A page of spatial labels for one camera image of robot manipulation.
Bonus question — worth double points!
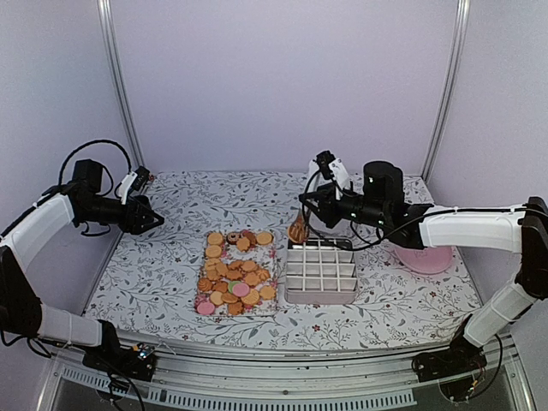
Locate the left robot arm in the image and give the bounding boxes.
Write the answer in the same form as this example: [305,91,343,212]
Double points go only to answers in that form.
[1,159,164,380]

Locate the left aluminium frame post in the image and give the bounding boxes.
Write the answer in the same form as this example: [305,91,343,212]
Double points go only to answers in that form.
[97,0,146,167]

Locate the chocolate donut cookie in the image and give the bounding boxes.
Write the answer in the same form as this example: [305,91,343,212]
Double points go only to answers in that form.
[227,232,241,244]

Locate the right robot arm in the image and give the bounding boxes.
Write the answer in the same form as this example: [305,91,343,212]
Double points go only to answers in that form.
[299,151,547,382]

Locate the floral tablecloth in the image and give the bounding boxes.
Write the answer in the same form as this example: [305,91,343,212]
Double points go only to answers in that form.
[86,172,480,351]

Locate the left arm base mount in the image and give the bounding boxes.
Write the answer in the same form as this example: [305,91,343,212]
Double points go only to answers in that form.
[82,343,157,382]

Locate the metal serving tongs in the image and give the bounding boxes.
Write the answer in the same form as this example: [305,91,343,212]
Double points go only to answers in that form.
[287,208,310,244]

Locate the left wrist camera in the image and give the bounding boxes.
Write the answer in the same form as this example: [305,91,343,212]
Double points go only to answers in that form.
[115,166,150,205]

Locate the floral cookie tray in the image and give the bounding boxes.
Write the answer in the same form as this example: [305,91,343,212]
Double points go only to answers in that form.
[194,229,279,317]

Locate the round tan cookie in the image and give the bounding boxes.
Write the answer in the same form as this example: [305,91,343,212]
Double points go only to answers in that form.
[255,231,273,246]

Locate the right aluminium frame post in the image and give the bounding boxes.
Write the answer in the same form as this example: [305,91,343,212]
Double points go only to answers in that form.
[421,0,470,183]

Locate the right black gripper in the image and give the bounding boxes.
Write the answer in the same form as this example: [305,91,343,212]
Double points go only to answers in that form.
[299,182,388,229]

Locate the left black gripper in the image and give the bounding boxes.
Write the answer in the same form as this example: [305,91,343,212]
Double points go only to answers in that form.
[79,194,164,234]

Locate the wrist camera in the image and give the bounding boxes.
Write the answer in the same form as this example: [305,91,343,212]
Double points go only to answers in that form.
[305,150,352,199]
[115,166,150,205]

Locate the metal divided cookie tin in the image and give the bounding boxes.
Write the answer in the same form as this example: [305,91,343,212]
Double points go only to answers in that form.
[284,237,358,305]

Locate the swirl orange cookie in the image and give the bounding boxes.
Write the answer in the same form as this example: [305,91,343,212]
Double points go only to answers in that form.
[197,277,213,293]

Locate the aluminium frame post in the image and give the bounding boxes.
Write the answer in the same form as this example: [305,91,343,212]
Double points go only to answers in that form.
[421,0,470,183]
[97,0,146,167]

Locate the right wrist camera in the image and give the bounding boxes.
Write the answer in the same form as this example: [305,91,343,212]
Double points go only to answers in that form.
[305,150,352,199]

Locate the pink plate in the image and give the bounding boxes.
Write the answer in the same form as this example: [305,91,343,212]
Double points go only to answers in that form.
[395,246,453,275]

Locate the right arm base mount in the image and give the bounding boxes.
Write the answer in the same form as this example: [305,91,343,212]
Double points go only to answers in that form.
[411,348,487,402]

